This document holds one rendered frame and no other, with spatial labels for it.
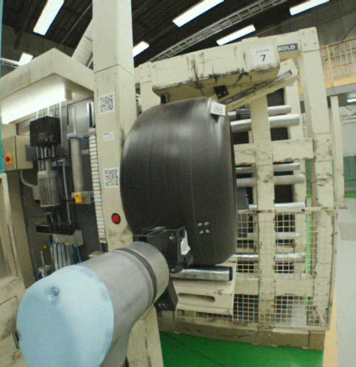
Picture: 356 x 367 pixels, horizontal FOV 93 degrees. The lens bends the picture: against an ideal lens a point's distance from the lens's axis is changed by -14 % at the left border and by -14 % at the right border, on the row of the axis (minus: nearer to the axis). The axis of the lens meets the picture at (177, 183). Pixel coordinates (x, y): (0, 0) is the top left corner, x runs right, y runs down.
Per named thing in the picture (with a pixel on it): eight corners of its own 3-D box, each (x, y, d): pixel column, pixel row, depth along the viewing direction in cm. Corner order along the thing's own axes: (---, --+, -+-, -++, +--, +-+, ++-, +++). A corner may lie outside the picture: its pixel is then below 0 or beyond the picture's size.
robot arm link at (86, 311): (6, 358, 14) (9, 263, 14) (94, 301, 26) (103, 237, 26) (80, 423, 11) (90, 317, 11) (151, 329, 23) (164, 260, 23)
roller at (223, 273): (131, 257, 68) (136, 263, 71) (127, 268, 65) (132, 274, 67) (232, 263, 57) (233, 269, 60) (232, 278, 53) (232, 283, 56)
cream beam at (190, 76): (151, 91, 93) (148, 64, 93) (168, 105, 117) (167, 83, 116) (281, 66, 74) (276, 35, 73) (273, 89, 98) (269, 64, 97)
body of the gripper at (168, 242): (187, 225, 39) (164, 238, 28) (188, 267, 39) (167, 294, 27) (153, 224, 42) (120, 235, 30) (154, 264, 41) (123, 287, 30)
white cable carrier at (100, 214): (99, 242, 80) (88, 129, 77) (107, 238, 84) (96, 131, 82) (108, 243, 78) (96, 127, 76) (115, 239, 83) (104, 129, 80)
